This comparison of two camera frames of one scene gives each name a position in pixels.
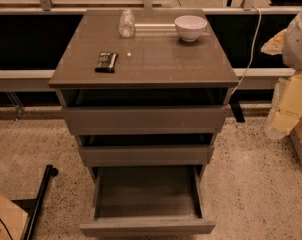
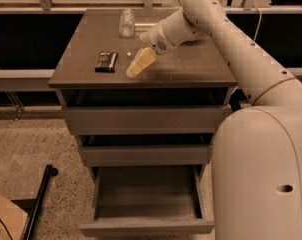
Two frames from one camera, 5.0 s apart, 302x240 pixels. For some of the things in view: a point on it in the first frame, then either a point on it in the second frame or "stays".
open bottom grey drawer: x=147 y=200 stays
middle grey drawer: x=184 y=154 stays
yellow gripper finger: x=274 y=46 → x=160 y=41
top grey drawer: x=145 y=120 stays
